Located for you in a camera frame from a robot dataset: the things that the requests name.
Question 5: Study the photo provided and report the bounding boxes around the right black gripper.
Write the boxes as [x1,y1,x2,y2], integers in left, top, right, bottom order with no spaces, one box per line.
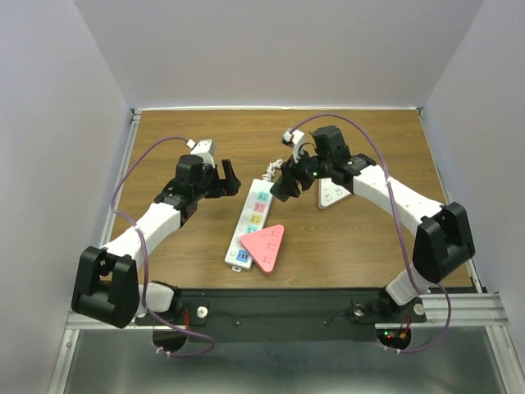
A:
[276,144,332,197]

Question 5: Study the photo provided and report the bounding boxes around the dark green cube adapter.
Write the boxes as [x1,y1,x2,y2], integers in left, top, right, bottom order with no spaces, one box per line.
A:
[270,176,283,199]

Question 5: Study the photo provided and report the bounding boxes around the white colourful power strip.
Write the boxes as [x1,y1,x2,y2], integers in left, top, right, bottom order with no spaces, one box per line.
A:
[224,179,273,273]

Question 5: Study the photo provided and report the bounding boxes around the pink triangular power socket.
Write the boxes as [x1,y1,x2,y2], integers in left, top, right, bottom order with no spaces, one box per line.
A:
[240,224,285,274]

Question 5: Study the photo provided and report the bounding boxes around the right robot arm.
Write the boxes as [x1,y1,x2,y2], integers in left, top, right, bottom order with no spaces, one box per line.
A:
[271,126,475,320]

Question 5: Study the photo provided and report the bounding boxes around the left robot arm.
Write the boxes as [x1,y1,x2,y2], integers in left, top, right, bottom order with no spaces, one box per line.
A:
[71,154,240,328]

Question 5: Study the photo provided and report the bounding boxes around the white triangular power socket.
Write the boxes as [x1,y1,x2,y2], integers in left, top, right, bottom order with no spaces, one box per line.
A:
[317,178,352,209]

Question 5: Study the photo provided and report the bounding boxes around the white coiled strip cord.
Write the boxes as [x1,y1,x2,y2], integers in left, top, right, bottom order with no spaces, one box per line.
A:
[262,158,285,181]

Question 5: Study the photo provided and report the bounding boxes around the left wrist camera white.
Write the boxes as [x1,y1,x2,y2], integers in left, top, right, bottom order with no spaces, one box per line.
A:
[185,139,216,167]

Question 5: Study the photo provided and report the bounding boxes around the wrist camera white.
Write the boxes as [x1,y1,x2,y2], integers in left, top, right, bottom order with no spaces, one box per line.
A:
[281,129,306,163]
[185,139,216,167]

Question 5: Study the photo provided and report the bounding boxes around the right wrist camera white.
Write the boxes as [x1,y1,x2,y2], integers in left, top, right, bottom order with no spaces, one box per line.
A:
[281,129,306,163]

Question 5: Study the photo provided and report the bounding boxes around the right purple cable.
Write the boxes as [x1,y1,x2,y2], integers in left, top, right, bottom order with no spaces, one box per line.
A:
[291,113,453,355]

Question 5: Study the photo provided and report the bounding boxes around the purple cable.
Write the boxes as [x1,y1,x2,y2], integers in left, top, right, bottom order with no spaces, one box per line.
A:
[291,113,453,355]
[111,137,217,359]

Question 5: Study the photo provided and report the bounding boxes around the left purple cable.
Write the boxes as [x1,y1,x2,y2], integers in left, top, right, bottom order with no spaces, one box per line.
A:
[111,137,217,359]

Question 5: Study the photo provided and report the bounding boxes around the back aluminium rail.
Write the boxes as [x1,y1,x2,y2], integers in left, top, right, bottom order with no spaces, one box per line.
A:
[131,105,422,114]

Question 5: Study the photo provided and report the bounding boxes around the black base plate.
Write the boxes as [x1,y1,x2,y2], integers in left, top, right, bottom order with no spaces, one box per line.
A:
[135,288,427,344]

